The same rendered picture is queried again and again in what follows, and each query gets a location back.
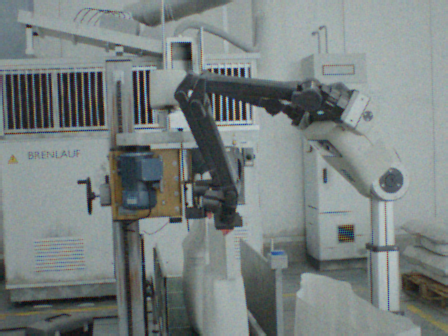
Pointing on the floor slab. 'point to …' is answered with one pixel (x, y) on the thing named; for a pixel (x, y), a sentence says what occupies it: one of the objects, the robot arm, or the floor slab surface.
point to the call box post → (278, 302)
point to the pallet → (432, 290)
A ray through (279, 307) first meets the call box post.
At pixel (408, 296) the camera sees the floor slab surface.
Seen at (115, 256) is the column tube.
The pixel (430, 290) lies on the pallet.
